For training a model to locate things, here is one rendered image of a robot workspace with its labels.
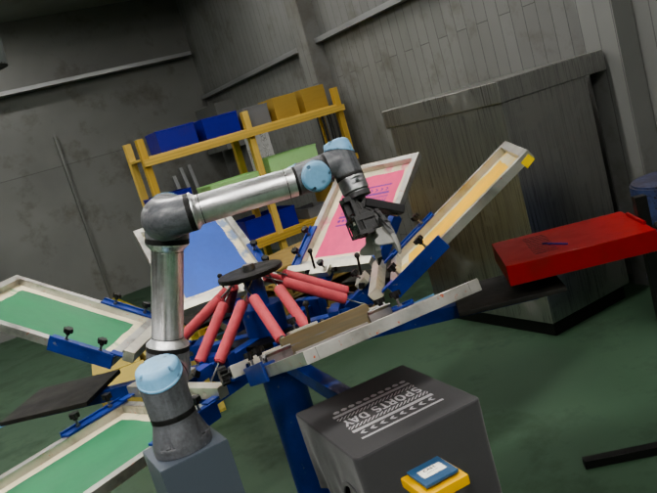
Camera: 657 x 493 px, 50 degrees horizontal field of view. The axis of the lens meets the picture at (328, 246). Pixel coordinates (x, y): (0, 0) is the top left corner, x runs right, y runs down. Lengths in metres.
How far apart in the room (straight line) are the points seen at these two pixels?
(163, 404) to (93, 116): 10.55
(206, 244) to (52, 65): 8.24
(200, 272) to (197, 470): 2.38
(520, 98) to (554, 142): 0.42
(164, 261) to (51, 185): 10.14
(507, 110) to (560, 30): 1.39
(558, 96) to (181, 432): 3.94
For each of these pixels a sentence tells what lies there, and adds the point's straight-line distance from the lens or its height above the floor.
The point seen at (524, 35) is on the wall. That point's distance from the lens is 6.31.
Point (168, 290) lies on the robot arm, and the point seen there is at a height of 1.58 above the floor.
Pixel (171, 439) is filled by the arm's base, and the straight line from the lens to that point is 1.83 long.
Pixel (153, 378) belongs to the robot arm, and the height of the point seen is 1.41.
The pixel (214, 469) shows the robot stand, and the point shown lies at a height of 1.14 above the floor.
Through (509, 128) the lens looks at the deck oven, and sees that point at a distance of 4.82.
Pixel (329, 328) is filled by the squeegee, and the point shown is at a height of 1.17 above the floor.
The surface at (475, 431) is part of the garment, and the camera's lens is 2.27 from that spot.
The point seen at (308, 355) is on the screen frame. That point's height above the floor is 1.31.
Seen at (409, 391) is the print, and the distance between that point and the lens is 2.41.
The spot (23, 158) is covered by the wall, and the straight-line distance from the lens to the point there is 11.96.
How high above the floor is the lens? 1.90
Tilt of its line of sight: 10 degrees down
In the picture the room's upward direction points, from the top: 16 degrees counter-clockwise
